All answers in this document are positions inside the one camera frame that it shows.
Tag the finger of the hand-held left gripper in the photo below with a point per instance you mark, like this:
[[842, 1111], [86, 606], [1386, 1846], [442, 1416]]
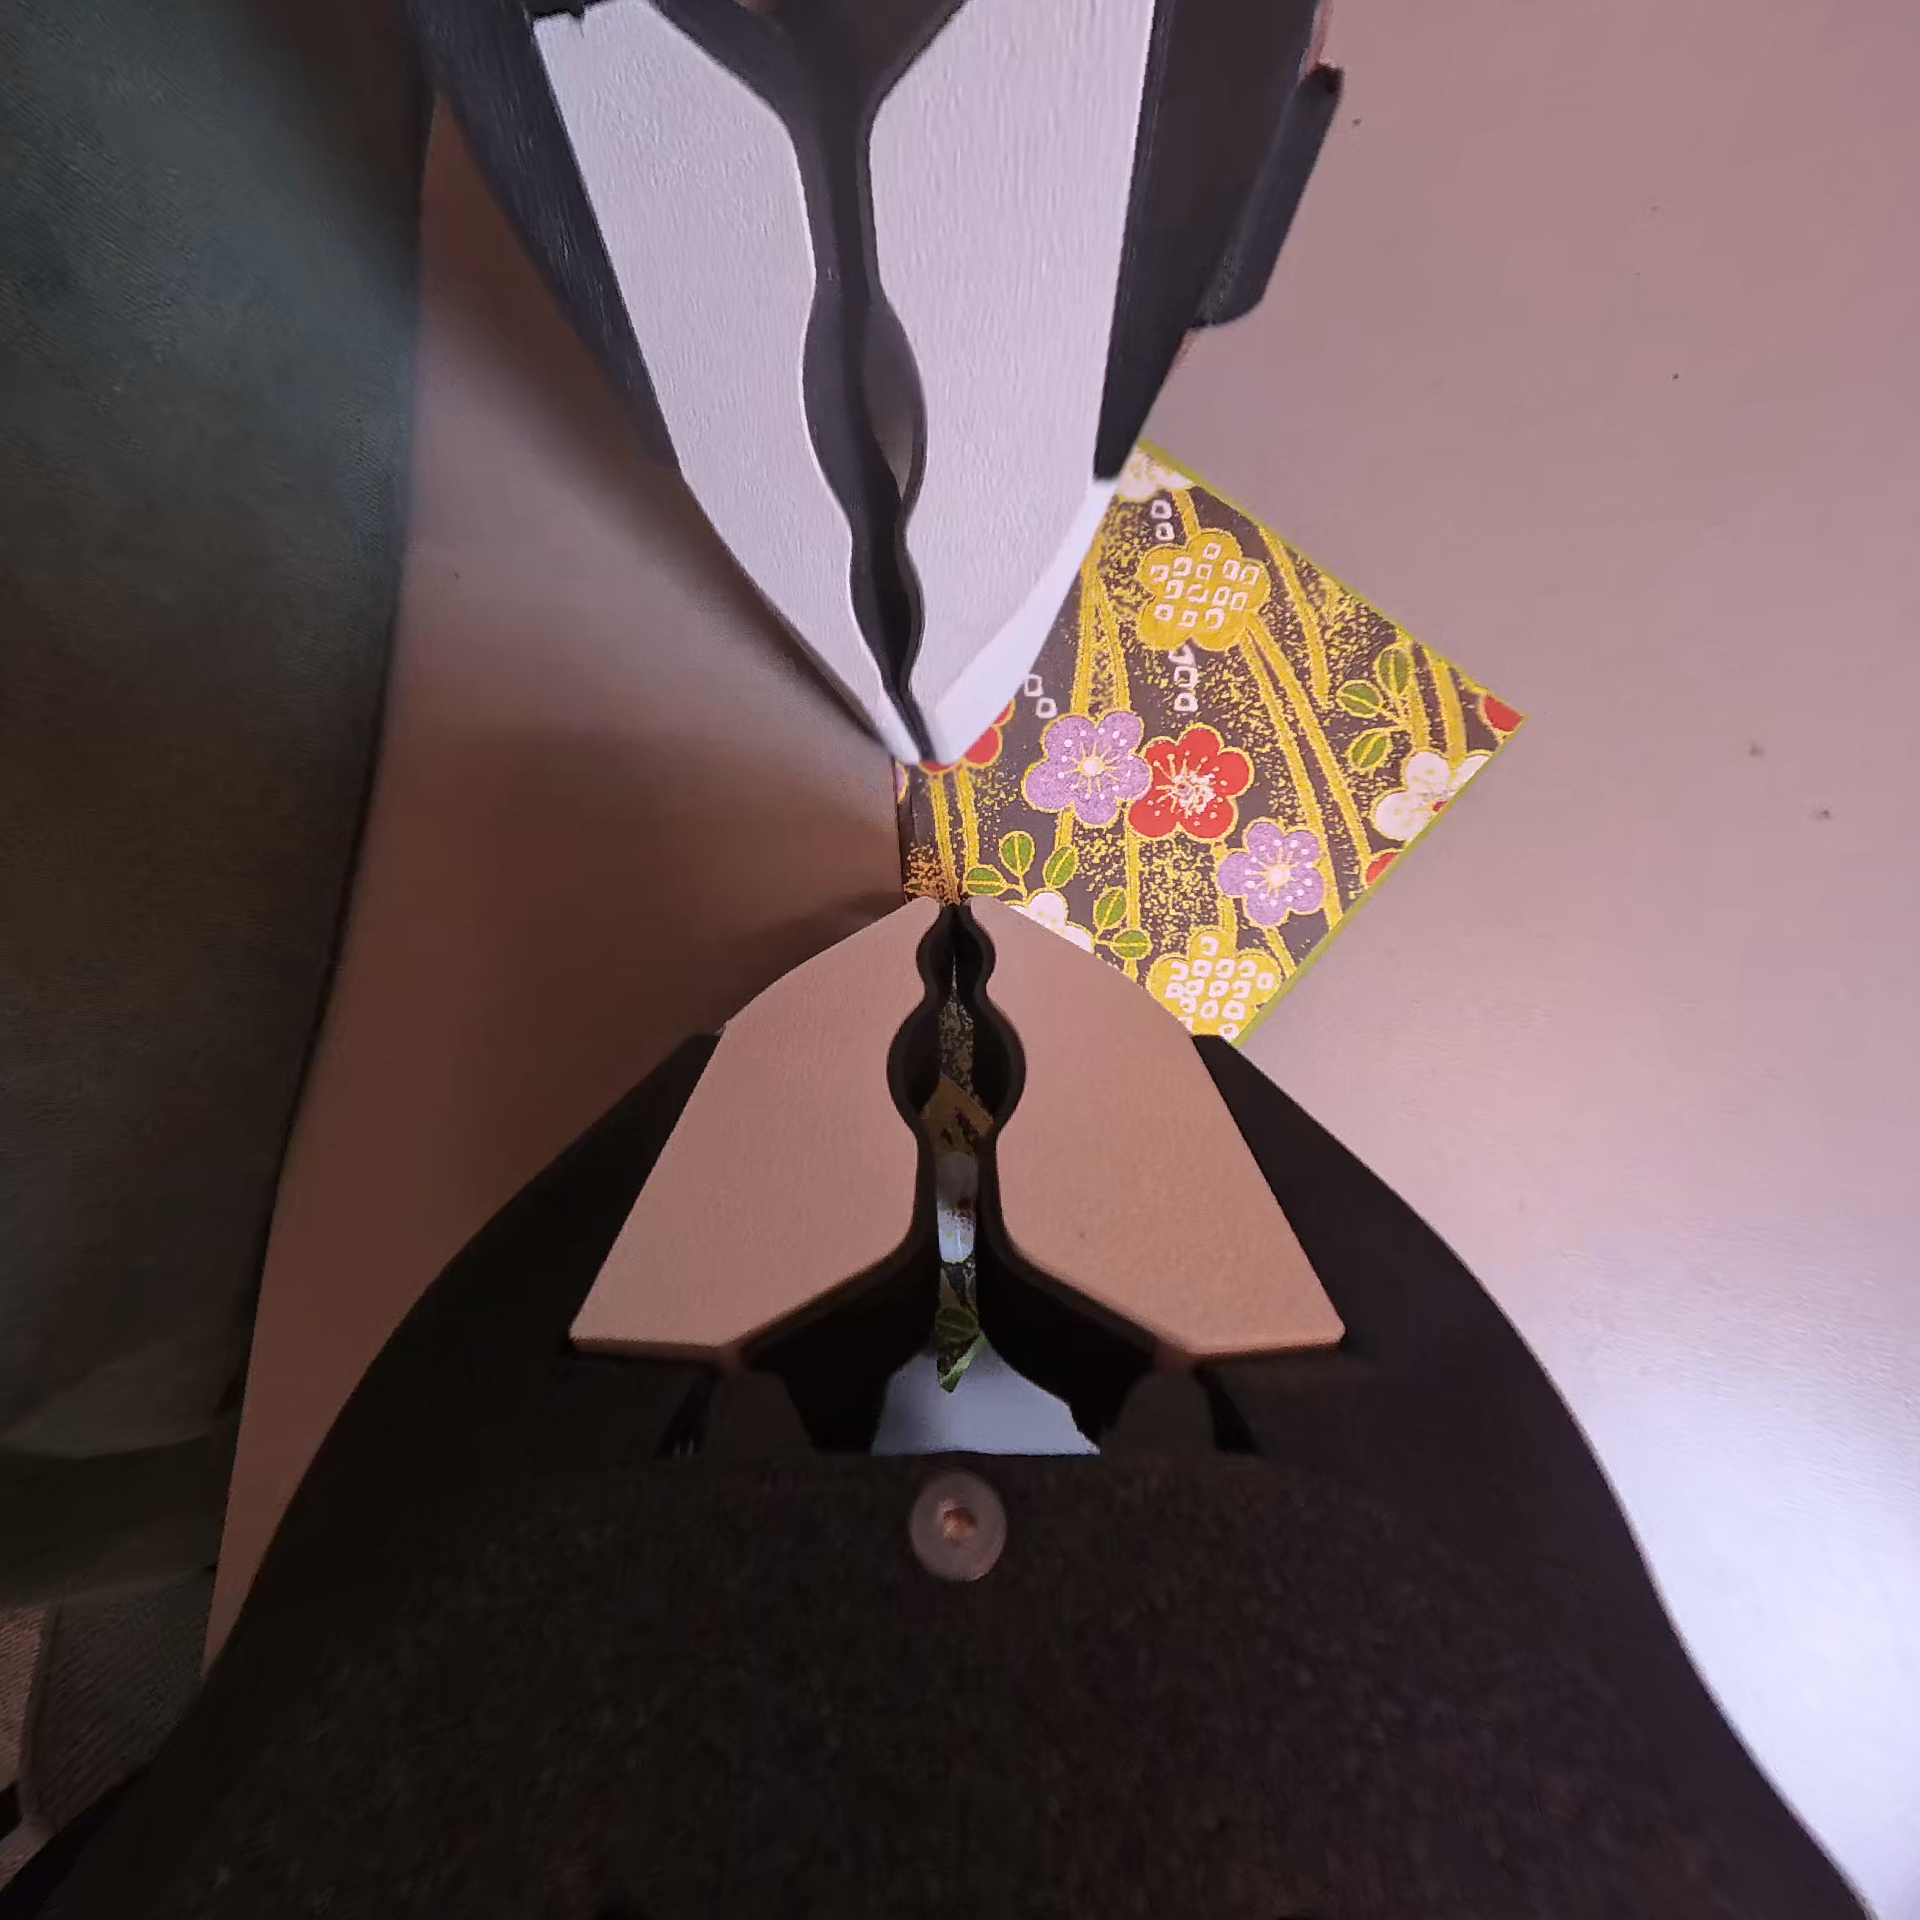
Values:
[[1007, 300], [707, 300]]

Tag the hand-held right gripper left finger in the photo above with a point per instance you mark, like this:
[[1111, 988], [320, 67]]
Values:
[[750, 1187]]

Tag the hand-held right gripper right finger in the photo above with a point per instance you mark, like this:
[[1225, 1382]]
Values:
[[1155, 1187]]

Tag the green backed floral paper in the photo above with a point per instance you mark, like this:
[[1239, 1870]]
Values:
[[1231, 750]]

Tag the dark green cloth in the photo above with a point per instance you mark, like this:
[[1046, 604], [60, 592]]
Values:
[[164, 750]]

